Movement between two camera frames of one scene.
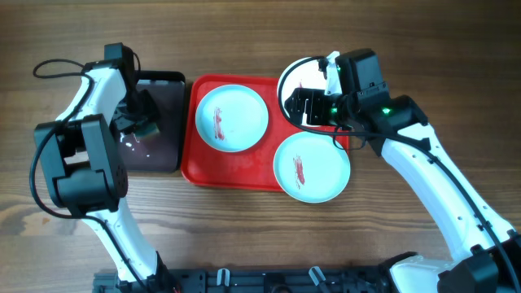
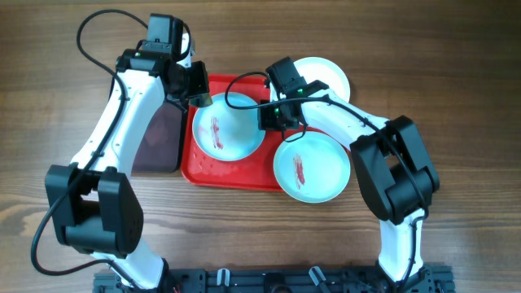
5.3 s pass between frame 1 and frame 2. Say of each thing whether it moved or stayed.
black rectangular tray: stayed
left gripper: moved
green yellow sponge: moved
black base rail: stayed
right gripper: moved
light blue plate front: stayed
